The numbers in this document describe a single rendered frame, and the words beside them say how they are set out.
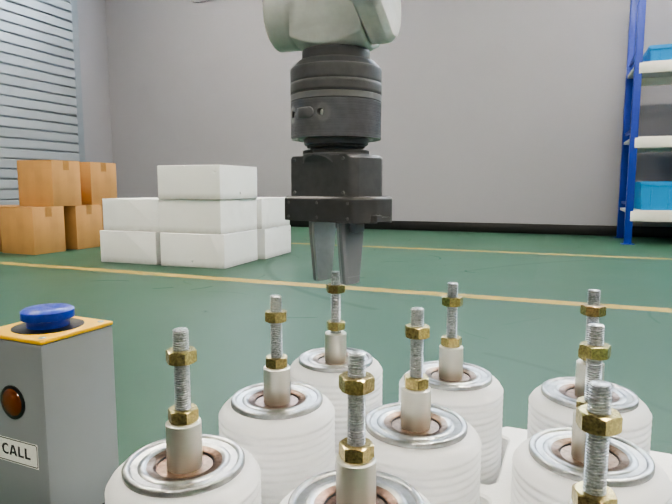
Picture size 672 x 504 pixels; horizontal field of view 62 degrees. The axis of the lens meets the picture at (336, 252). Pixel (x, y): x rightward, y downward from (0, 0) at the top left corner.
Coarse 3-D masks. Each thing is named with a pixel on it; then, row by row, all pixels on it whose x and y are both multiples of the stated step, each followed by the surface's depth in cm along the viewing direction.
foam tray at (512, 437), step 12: (504, 432) 57; (516, 432) 57; (504, 444) 56; (516, 444) 54; (336, 456) 52; (504, 456) 52; (660, 456) 52; (504, 468) 49; (504, 480) 47; (480, 492) 45; (492, 492) 45; (504, 492) 45
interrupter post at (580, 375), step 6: (576, 360) 48; (582, 360) 47; (576, 366) 47; (582, 366) 47; (576, 372) 47; (582, 372) 47; (576, 378) 47; (582, 378) 47; (576, 384) 47; (582, 384) 47; (576, 390) 47; (582, 390) 47; (576, 396) 47
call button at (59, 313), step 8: (40, 304) 47; (48, 304) 47; (56, 304) 47; (64, 304) 47; (24, 312) 44; (32, 312) 44; (40, 312) 44; (48, 312) 44; (56, 312) 44; (64, 312) 45; (72, 312) 46; (24, 320) 44; (32, 320) 44; (40, 320) 44; (48, 320) 44; (56, 320) 44; (64, 320) 45; (32, 328) 44; (40, 328) 44; (48, 328) 44
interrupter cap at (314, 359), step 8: (304, 352) 58; (312, 352) 59; (320, 352) 59; (304, 360) 56; (312, 360) 56; (320, 360) 57; (368, 360) 56; (312, 368) 54; (320, 368) 54; (328, 368) 53; (336, 368) 53; (344, 368) 53
